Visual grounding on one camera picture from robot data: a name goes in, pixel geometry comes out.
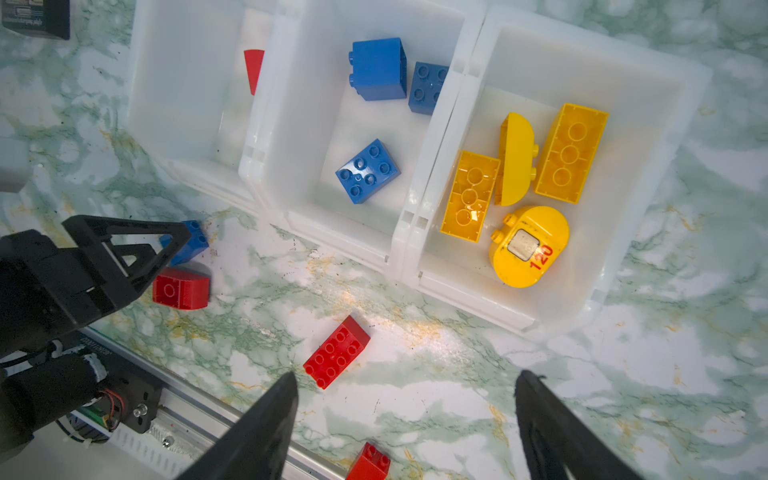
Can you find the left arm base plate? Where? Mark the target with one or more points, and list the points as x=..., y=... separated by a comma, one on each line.
x=127, y=396

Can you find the blue lego brick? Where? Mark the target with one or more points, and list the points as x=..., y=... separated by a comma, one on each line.
x=195, y=246
x=367, y=172

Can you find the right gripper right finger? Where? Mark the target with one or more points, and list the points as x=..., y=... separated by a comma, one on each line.
x=556, y=444

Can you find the white three-compartment container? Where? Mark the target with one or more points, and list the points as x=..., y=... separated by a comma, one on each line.
x=274, y=154

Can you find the small red lego front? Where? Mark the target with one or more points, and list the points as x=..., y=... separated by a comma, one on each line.
x=371, y=464

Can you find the long yellow lego brick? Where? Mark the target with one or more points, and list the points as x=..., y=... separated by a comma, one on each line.
x=517, y=150

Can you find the red lego brick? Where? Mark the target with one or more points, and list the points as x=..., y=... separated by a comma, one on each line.
x=337, y=353
x=181, y=290
x=253, y=61

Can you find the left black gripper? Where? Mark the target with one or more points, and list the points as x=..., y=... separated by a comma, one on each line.
x=47, y=292

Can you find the small blue lego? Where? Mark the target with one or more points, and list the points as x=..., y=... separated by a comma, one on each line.
x=379, y=69
x=426, y=85

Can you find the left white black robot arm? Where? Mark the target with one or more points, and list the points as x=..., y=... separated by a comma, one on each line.
x=41, y=394

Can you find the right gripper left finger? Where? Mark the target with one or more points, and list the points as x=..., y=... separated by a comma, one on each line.
x=256, y=446

